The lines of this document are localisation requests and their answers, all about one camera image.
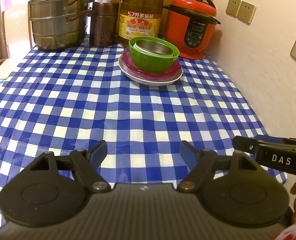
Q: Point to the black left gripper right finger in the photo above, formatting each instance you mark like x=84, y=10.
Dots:
x=233, y=188

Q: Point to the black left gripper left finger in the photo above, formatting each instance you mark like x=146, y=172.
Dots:
x=52, y=189

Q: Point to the purple plastic plate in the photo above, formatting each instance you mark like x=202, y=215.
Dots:
x=174, y=70

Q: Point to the white plastic bowl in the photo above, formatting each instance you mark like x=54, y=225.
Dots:
x=135, y=46

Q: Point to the green plastic bowl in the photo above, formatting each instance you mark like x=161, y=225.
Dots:
x=151, y=54

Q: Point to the blue white checkered tablecloth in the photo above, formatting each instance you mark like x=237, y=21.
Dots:
x=72, y=99

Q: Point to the white ceramic plate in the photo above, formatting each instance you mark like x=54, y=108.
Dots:
x=126, y=71

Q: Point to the red electric pressure cooker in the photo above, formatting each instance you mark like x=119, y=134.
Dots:
x=190, y=25

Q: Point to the brown cylindrical canister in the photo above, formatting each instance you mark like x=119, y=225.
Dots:
x=103, y=23

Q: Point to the stainless steel steamer pot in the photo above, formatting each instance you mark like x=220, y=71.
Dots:
x=58, y=24

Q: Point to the large cooking oil bottle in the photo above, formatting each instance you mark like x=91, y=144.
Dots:
x=139, y=18

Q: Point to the double wall power socket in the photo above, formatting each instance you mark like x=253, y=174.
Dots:
x=241, y=10

